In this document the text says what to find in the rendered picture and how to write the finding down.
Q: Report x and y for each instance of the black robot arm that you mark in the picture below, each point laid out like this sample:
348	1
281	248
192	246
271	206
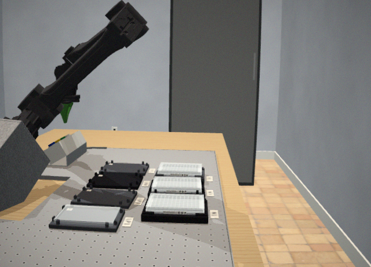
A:
42	105

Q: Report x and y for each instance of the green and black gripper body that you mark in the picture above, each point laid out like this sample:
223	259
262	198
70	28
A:
70	99

